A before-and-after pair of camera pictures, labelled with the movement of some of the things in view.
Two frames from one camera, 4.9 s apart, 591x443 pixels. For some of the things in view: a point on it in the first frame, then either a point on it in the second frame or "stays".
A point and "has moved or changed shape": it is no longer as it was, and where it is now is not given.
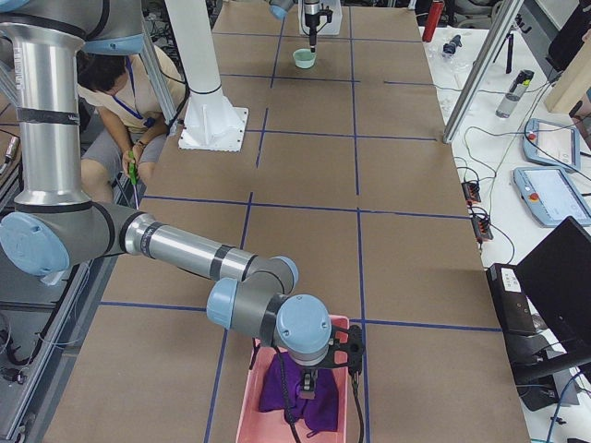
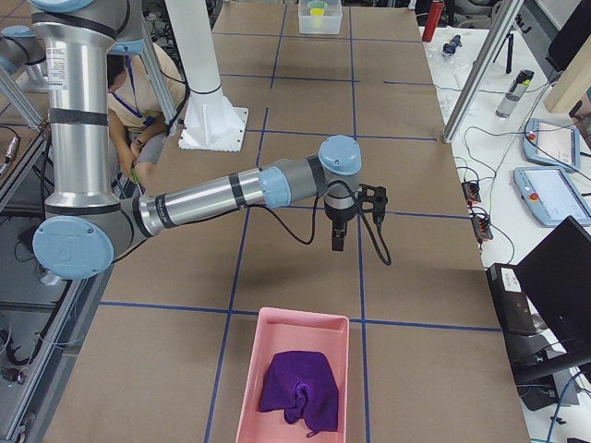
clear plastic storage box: [333, 28] stays
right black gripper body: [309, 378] → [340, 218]
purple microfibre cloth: [319, 413] stays
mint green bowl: [304, 57] has moved or changed shape
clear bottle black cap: [516, 89] stays
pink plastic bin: [256, 425] stays
